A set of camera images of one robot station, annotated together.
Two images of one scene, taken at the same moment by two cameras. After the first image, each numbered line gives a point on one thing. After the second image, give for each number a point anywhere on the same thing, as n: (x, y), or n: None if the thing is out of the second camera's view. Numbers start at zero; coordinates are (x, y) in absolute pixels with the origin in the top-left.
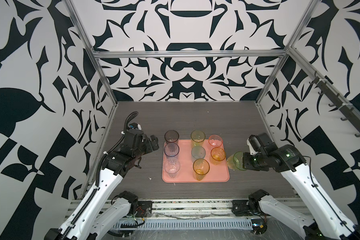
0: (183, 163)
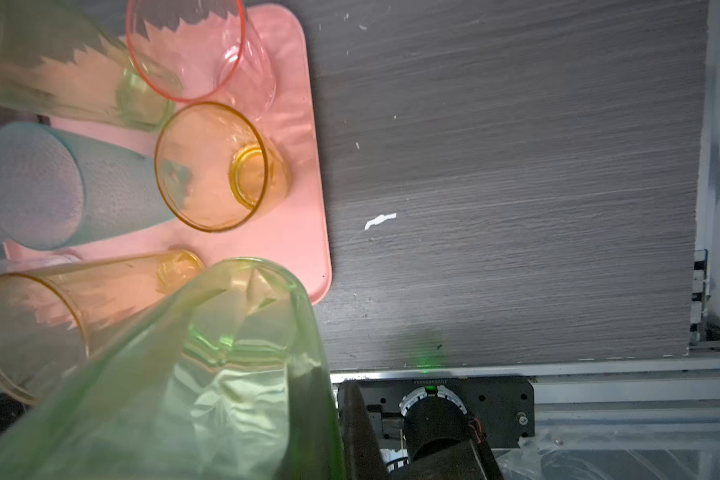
0: (295, 236)
